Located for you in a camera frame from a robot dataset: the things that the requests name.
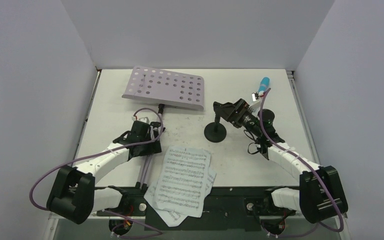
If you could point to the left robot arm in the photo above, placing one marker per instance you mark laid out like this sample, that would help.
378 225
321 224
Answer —
74 194

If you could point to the lower sheet music page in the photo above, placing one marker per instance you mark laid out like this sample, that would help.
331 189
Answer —
174 219

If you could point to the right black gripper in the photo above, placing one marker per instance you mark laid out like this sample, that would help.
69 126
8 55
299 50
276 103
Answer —
231 112

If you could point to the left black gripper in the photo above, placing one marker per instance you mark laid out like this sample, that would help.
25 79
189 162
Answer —
153 148

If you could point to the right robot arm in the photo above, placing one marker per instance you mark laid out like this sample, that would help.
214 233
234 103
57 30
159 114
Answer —
320 194

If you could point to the blue toy microphone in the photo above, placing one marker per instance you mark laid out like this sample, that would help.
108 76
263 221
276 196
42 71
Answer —
264 85

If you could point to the top sheet music page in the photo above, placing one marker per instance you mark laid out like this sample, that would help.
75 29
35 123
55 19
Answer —
181 186

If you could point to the sheet music page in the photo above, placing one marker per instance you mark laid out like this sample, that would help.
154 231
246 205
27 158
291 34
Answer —
174 219
181 186

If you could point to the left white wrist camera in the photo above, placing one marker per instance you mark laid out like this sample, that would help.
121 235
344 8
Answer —
141 119

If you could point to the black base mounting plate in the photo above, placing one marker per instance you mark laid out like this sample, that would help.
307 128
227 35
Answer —
243 208

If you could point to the lilac perforated music stand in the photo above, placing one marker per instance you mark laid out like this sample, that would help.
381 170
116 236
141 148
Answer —
171 91

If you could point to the black microphone desk stand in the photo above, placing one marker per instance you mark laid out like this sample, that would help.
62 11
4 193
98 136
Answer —
215 132

